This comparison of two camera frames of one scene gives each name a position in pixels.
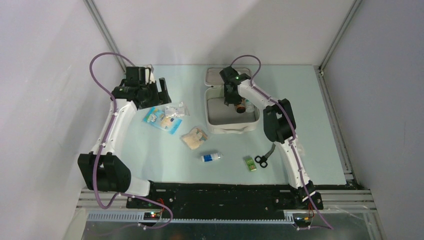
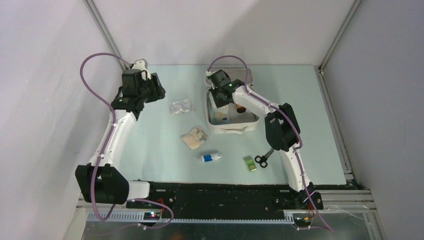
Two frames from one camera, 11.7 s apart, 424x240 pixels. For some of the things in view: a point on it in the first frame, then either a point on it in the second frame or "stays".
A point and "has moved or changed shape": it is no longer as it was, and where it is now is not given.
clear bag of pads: [177, 110] has moved or changed shape
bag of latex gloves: [194, 138] stays
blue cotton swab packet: [156, 117] -> [218, 116]
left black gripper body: [150, 94] stays
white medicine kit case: [220, 118] stays
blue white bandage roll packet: [209, 157] stays
